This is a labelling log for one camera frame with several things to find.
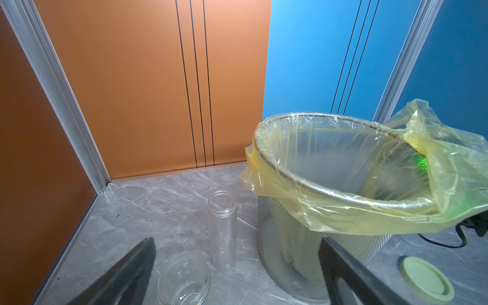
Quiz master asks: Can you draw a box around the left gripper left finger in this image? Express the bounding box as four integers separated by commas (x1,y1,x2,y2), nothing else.
69,237,156,304

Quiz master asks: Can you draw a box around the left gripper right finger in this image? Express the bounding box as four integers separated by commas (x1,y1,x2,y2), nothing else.
318,237,407,304

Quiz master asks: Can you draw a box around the glass jar with tea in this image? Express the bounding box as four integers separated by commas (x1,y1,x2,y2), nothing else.
158,252,211,305

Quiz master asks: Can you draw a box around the green jar lid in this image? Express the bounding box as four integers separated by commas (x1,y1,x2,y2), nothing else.
400,256,455,304

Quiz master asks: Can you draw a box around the tall jar with clear lid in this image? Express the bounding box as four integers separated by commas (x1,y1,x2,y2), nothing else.
208,189,237,271

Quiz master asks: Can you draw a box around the mesh trash bin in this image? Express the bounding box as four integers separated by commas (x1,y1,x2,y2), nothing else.
243,113,438,302

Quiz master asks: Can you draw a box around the yellow trash bag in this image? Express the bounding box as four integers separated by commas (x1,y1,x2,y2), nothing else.
240,99,487,235

